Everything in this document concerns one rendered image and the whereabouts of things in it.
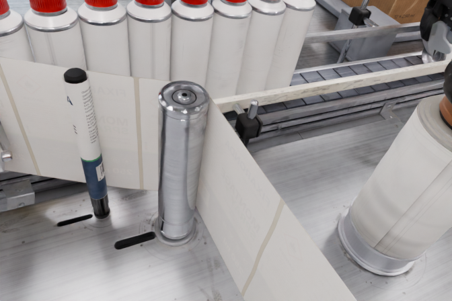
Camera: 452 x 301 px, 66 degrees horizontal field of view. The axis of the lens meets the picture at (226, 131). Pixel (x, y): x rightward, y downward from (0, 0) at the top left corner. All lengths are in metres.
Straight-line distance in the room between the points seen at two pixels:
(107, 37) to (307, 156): 0.30
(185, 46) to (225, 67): 0.07
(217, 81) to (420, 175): 0.29
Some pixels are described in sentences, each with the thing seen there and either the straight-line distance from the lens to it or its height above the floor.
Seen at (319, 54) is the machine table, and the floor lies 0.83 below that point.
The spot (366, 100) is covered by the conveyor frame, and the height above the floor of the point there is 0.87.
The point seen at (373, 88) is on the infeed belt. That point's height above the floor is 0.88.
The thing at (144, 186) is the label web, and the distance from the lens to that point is 0.38.
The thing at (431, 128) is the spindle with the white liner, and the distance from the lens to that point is 0.32.
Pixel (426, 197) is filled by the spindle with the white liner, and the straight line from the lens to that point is 0.34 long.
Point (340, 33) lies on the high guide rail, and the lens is 0.66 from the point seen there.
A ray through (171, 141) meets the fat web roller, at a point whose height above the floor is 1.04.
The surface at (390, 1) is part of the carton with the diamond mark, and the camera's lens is 1.00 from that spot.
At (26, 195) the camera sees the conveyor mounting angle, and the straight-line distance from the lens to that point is 0.52.
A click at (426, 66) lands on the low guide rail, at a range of 0.77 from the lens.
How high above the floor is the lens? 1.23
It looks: 43 degrees down
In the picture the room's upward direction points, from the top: 11 degrees clockwise
